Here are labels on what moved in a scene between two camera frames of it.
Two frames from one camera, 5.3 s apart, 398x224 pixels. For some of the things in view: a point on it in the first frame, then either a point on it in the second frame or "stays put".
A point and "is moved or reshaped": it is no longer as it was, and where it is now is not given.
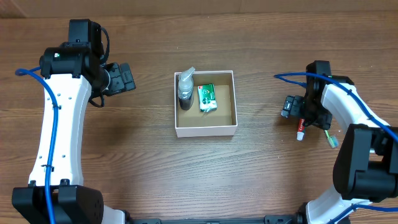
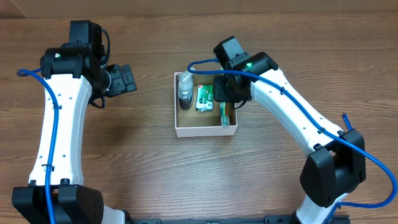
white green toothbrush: x=333 y=140 is moved or reshaped
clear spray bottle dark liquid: x=186 y=89 stays put
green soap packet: x=208 y=101 stays put
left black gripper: x=120 y=84 stays put
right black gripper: x=325 y=121 → x=224 y=95
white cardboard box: x=221 y=122 stays put
